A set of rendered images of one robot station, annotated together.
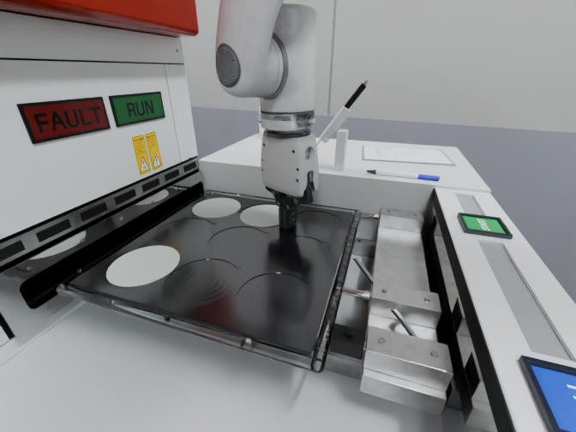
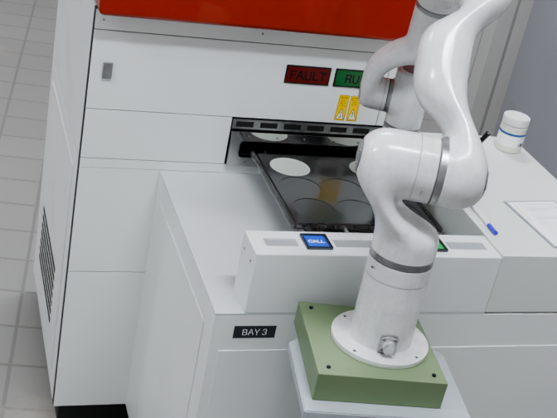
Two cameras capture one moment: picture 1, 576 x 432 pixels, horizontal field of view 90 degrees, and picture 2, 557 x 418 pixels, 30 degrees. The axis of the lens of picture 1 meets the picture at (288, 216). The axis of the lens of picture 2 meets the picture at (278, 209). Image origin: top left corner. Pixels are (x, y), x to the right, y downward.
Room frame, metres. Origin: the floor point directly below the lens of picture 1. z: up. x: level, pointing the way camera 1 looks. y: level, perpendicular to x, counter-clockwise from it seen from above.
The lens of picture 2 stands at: (-1.15, -1.56, 1.96)
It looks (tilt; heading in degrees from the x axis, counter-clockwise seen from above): 27 degrees down; 50
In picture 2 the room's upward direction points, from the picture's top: 12 degrees clockwise
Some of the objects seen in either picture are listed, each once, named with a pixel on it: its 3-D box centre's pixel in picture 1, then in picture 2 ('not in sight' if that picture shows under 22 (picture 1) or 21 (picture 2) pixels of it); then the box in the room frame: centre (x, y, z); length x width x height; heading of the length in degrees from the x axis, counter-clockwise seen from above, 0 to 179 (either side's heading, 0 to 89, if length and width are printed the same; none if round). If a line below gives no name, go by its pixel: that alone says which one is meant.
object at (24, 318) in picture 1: (135, 228); (310, 151); (0.47, 0.29, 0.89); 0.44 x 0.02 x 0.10; 161
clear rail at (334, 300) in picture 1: (345, 262); (368, 227); (0.36, -0.09, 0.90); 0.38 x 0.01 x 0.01; 161
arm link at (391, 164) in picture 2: not in sight; (399, 195); (0.10, -0.40, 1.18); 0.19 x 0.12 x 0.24; 140
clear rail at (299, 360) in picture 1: (169, 321); (271, 187); (0.24, 0.14, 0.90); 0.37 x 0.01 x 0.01; 71
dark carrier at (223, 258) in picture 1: (238, 242); (342, 189); (0.42, 0.08, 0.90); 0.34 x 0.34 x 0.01; 71
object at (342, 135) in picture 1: (333, 138); not in sight; (0.61, -0.10, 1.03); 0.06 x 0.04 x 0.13; 71
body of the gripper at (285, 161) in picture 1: (287, 159); not in sight; (0.47, 0.00, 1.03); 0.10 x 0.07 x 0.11; 46
